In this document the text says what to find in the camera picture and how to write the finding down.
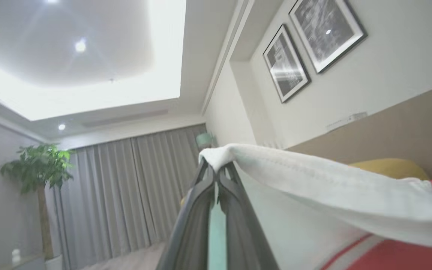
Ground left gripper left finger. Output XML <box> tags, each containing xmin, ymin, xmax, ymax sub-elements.
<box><xmin>156</xmin><ymin>159</ymin><xmax>217</xmax><ymax>270</ymax></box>

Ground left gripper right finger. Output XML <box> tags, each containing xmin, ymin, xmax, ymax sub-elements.
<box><xmin>216</xmin><ymin>162</ymin><xmax>281</xmax><ymax>270</ymax></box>

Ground red shorts with white waistband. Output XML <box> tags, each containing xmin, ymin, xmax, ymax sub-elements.
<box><xmin>199</xmin><ymin>143</ymin><xmax>432</xmax><ymax>270</ymax></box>

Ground grey curtain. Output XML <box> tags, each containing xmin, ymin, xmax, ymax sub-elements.
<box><xmin>52</xmin><ymin>123</ymin><xmax>210</xmax><ymax>270</ymax></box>

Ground teal lamp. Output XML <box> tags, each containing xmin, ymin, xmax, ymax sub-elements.
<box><xmin>196</xmin><ymin>132</ymin><xmax>217</xmax><ymax>149</ymax></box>

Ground yellow cushion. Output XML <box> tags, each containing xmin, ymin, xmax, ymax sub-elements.
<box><xmin>349</xmin><ymin>158</ymin><xmax>431</xmax><ymax>181</ymax></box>

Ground green potted plant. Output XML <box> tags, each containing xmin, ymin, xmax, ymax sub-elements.
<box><xmin>0</xmin><ymin>144</ymin><xmax>76</xmax><ymax>260</ymax></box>

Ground low cabinet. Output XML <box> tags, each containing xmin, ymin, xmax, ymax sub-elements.
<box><xmin>0</xmin><ymin>253</ymin><xmax>46</xmax><ymax>270</ymax></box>

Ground small framed grey picture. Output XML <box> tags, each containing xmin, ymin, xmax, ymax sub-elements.
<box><xmin>262</xmin><ymin>24</ymin><xmax>312</xmax><ymax>104</ymax></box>

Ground large framed grey picture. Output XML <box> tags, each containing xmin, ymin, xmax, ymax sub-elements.
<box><xmin>288</xmin><ymin>0</ymin><xmax>369</xmax><ymax>74</ymax></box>

